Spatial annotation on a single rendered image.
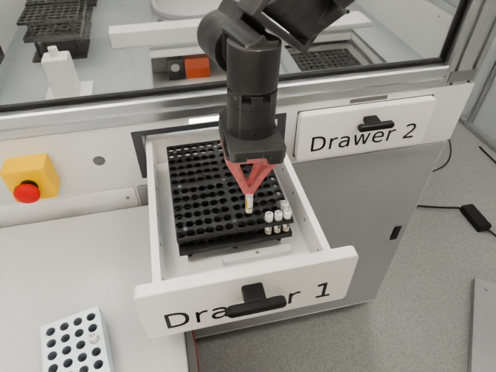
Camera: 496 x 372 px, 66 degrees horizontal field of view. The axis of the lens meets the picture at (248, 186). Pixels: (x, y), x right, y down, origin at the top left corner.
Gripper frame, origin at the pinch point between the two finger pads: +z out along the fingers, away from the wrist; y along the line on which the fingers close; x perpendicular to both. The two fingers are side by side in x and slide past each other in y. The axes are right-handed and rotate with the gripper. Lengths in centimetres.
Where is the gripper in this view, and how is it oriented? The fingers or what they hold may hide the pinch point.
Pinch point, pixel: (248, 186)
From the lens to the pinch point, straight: 51.7
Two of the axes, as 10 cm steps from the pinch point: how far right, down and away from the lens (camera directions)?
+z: -0.3, 7.7, 6.4
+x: 9.8, -0.9, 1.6
